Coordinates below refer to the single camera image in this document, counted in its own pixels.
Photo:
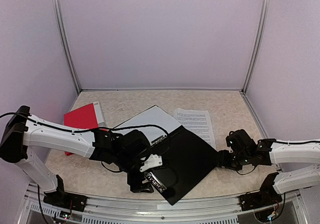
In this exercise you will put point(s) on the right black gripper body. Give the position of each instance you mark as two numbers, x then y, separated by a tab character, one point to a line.
235	162

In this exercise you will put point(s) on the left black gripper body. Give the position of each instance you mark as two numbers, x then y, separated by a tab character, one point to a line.
125	161

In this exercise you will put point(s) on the red folder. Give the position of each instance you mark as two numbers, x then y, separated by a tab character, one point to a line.
85	117

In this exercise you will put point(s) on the black folder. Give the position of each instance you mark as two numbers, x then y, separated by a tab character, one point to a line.
186	160

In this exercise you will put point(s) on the printed text sheet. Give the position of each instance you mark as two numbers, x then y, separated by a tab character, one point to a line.
198	122

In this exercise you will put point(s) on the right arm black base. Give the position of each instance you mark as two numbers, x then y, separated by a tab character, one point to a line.
266	195

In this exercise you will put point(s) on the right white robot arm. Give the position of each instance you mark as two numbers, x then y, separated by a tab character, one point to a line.
299	161

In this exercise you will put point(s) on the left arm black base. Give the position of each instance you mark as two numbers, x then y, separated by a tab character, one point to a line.
62	199

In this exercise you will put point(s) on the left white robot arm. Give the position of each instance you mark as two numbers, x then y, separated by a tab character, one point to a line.
24	131

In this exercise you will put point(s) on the aluminium front rail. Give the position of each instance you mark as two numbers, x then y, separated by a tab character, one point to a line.
107	210

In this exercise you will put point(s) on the right aluminium frame post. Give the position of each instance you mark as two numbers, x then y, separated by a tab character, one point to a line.
256	45

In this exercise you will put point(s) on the aluminium frame post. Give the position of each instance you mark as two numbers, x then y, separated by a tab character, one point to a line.
256	45
65	45

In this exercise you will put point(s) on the left aluminium frame post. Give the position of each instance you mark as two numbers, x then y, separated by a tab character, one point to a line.
65	45

